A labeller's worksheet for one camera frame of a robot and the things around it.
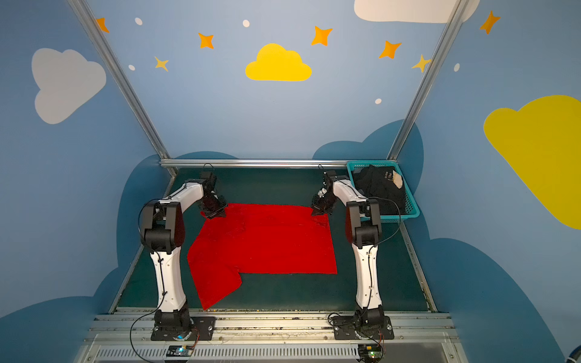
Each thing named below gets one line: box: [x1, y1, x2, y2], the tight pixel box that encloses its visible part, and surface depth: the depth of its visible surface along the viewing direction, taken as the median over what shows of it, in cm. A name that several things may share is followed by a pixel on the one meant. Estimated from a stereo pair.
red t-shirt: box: [186, 202, 338, 311], surface depth 97 cm
